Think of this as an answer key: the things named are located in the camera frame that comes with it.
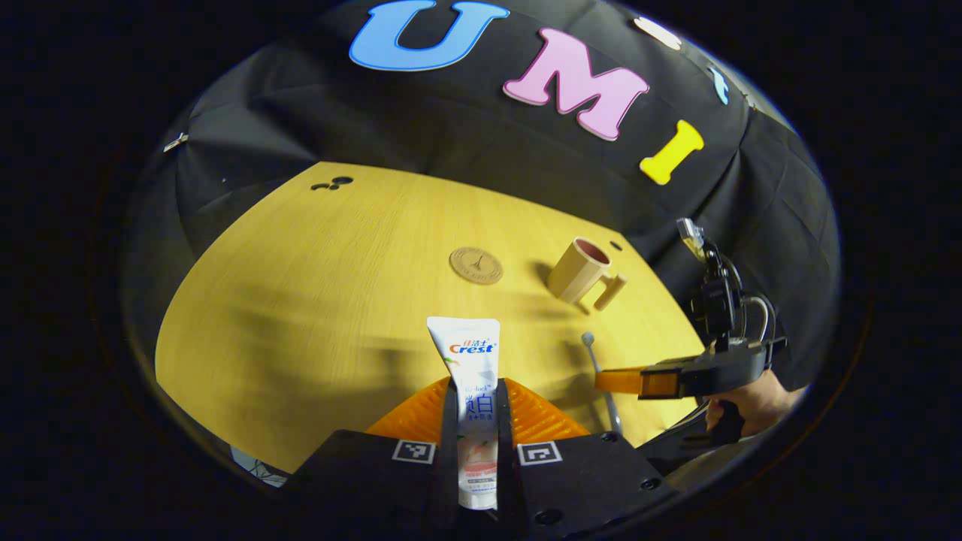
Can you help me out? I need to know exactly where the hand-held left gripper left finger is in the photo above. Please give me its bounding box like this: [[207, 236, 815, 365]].
[[289, 376, 459, 538]]

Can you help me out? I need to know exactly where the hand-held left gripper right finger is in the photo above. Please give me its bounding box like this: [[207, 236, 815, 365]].
[[496, 376, 677, 538]]

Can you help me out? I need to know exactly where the white toothbrush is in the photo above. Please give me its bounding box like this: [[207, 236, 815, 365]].
[[581, 331, 625, 437]]

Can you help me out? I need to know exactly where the beige cup with handle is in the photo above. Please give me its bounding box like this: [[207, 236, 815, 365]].
[[546, 237, 628, 312]]

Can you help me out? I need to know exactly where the white toothpaste tube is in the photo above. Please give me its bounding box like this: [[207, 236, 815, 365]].
[[426, 316, 502, 512]]

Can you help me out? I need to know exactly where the round cork coaster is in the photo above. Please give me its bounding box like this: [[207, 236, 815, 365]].
[[449, 246, 504, 286]]

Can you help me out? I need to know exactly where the light wooden desktop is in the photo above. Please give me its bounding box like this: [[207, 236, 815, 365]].
[[154, 161, 707, 476]]

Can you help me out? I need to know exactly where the black backdrop cloth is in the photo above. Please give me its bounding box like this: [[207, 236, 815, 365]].
[[147, 0, 841, 391]]

